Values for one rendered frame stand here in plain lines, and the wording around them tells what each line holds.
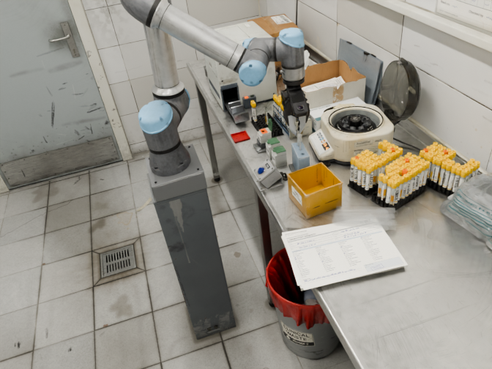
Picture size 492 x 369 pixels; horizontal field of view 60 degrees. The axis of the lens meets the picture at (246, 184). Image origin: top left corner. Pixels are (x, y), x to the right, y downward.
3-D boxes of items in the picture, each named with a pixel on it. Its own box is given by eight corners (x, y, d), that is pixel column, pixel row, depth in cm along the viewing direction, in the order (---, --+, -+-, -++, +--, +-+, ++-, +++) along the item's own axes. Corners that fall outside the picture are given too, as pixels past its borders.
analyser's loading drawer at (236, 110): (223, 104, 204) (221, 94, 201) (236, 101, 205) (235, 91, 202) (235, 123, 188) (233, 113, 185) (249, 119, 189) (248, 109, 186)
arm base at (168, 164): (149, 179, 153) (141, 157, 147) (151, 155, 165) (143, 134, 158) (191, 171, 153) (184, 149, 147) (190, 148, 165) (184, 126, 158)
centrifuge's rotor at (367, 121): (329, 127, 170) (329, 111, 166) (366, 121, 171) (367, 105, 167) (341, 148, 158) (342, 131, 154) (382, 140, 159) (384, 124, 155)
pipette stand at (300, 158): (288, 166, 162) (287, 143, 156) (306, 162, 163) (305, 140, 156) (295, 181, 154) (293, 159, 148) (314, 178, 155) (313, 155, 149)
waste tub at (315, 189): (288, 197, 148) (285, 173, 142) (321, 184, 151) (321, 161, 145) (306, 220, 138) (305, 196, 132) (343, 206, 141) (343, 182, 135)
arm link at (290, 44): (277, 27, 136) (304, 25, 134) (280, 60, 142) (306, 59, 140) (274, 36, 130) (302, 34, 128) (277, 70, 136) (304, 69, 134)
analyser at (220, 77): (209, 88, 224) (199, 31, 206) (258, 77, 229) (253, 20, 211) (225, 114, 200) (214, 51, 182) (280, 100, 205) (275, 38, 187)
